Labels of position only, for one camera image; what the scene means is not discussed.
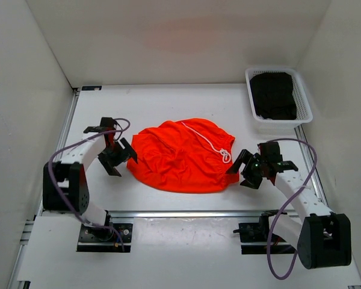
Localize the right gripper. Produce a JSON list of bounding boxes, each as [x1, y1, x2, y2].
[[225, 149, 267, 189]]

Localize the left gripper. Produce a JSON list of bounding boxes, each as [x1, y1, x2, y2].
[[97, 138, 137, 176]]

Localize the orange shorts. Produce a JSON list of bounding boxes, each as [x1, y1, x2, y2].
[[127, 118, 239, 194]]

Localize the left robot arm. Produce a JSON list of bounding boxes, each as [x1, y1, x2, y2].
[[42, 117, 138, 241]]

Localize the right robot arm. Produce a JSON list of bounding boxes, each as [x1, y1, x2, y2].
[[227, 141, 352, 269]]

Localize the black shorts in basket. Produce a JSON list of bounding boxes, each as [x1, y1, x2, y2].
[[250, 72, 297, 120]]

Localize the white plastic basket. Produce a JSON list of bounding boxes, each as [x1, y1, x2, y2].
[[245, 66, 313, 134]]

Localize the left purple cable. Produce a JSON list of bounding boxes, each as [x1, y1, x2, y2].
[[48, 117, 131, 252]]

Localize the aluminium front rail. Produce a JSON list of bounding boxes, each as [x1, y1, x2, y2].
[[110, 210, 264, 219]]

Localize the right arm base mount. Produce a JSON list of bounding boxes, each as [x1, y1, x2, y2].
[[233, 210, 295, 255]]

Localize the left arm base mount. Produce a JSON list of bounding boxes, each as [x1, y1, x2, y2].
[[76, 217, 133, 253]]

